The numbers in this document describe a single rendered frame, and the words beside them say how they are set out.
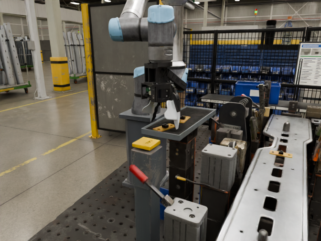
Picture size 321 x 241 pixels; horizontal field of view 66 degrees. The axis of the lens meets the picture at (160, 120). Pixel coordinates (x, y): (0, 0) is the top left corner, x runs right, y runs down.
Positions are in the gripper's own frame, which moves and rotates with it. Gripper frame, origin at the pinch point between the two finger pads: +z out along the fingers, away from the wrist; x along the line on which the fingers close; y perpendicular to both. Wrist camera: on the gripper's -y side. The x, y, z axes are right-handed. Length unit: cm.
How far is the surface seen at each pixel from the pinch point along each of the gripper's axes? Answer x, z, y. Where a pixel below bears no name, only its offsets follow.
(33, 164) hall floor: -259, 118, -29
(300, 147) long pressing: 27, 18, -56
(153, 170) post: 8.8, 9.1, 13.8
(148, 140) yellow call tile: 4.5, 1.7, 11.6
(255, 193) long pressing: 28.7, 17.6, -9.3
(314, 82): 7, 0, -144
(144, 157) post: 7.4, 4.9, 15.5
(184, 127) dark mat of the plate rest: 4.1, 1.7, -5.0
